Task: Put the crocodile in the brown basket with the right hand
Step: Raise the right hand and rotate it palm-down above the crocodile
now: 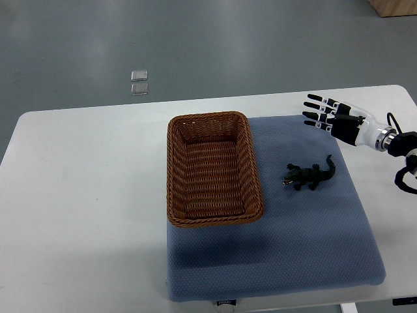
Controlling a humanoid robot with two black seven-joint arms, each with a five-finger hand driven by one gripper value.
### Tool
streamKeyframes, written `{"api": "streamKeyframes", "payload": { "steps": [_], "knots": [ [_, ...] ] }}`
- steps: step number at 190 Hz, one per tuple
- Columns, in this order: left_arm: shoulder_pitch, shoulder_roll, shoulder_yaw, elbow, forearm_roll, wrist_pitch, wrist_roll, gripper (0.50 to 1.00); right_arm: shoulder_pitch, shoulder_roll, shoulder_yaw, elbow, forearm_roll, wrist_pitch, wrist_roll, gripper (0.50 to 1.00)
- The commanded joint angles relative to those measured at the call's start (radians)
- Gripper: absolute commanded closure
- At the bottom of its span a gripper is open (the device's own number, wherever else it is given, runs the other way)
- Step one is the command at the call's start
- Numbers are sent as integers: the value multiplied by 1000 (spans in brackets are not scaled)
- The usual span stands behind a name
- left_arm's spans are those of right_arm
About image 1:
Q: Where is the black white thumb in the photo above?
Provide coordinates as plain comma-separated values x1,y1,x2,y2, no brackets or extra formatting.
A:
335,114,364,124

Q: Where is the wooden furniture corner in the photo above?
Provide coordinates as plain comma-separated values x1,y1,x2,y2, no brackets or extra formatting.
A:
368,0,416,18

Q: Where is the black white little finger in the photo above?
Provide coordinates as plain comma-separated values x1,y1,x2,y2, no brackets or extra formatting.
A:
307,93,339,107

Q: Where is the black table control panel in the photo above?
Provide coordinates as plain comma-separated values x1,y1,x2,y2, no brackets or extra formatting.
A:
392,297,417,306

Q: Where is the black cable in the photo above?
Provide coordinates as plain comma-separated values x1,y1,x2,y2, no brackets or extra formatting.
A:
386,112,417,192

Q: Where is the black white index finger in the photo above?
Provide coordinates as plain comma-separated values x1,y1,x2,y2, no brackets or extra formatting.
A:
304,120,332,132

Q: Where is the blue foam cushion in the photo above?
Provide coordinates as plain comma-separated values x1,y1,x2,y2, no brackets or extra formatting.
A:
167,115,386,302

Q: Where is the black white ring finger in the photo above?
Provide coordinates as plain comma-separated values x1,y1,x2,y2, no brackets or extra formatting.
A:
303,101,338,113

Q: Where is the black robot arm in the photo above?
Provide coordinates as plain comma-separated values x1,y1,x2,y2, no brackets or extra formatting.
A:
302,94,416,175

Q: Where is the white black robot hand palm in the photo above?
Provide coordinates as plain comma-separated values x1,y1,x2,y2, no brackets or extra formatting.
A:
330,102,397,151

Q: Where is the white table leg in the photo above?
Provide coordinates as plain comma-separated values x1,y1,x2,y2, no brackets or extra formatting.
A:
340,303,358,313

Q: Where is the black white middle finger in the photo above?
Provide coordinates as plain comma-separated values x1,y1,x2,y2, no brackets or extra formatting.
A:
302,112,335,121

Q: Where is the brown wicker basket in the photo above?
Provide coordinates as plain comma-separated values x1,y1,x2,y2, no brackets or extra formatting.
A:
167,112,265,228

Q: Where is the upper floor outlet plate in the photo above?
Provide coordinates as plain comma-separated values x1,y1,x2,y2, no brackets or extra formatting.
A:
131,69,148,82

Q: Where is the dark toy crocodile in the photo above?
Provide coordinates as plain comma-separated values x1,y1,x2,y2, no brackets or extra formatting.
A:
282,155,336,191

